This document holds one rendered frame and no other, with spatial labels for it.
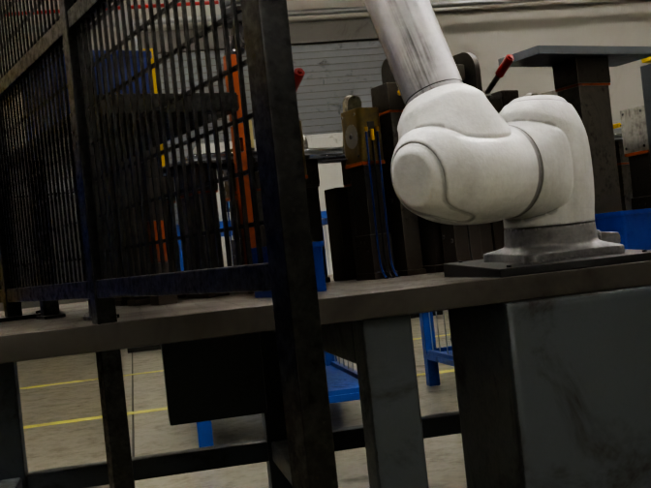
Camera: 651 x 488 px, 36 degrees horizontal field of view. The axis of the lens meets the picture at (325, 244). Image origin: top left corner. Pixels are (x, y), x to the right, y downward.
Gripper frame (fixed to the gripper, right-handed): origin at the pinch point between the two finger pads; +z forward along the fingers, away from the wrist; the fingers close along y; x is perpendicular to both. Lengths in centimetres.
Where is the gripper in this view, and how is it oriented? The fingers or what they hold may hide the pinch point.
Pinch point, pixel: (247, 97)
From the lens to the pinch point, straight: 231.5
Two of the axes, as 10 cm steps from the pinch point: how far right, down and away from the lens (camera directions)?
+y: -4.8, 0.6, 8.8
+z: 1.0, 9.9, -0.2
